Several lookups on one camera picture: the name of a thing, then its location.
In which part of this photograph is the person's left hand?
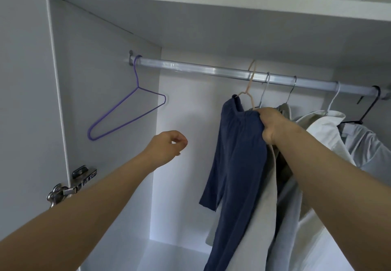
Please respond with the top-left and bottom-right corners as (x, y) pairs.
(144, 130), (189, 170)

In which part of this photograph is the person's right hand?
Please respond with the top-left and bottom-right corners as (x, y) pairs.
(254, 107), (295, 148)

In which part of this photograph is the cream hanger with metal hook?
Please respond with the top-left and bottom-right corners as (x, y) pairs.
(282, 76), (298, 107)

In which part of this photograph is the beige wire hanger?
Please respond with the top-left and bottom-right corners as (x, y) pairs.
(237, 60), (259, 111)

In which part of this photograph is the blue garment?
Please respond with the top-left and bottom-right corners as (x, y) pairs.
(198, 94), (271, 271)

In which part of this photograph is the grey hooded garment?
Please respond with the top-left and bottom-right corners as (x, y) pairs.
(269, 102), (306, 271)

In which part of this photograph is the white hanger of cream shirt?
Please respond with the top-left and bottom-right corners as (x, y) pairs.
(324, 81), (342, 115)

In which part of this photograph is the black hanger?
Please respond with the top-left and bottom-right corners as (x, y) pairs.
(340, 85), (382, 126)

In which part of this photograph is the light grey shirt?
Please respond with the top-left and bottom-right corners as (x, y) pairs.
(342, 121), (391, 189)

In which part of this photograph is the white wardrobe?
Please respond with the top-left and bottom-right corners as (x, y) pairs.
(0, 0), (391, 271)

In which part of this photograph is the white t-shirt orange label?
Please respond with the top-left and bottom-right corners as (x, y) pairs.
(204, 146), (282, 271)

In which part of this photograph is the cream white shirt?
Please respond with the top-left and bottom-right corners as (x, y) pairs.
(287, 109), (367, 271)

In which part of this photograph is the person's right forearm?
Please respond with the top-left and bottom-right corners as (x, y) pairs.
(274, 121), (391, 271)

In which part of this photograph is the person's left forearm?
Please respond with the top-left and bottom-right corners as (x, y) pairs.
(0, 153), (161, 271)

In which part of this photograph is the purple wire hanger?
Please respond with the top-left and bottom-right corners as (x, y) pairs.
(87, 55), (167, 142)

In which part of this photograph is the metal door hinge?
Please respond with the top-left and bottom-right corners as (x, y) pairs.
(46, 164), (99, 209)

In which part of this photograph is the metal closet rod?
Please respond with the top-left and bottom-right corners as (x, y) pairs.
(127, 50), (391, 101)

